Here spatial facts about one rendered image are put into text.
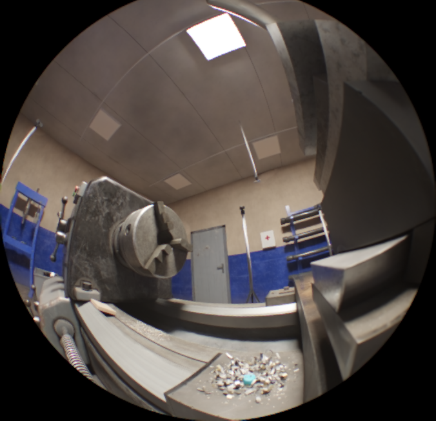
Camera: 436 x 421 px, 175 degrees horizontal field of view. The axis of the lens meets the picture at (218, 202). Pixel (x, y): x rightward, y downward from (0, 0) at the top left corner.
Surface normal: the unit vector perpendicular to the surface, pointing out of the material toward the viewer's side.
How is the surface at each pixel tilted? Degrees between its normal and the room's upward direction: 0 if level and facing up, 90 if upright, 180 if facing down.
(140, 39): 180
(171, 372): 36
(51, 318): 90
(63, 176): 90
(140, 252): 90
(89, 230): 90
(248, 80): 180
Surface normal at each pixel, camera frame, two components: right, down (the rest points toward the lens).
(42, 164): 0.89, -0.25
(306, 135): 0.07, 0.89
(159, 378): -0.32, -0.94
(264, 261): -0.45, -0.38
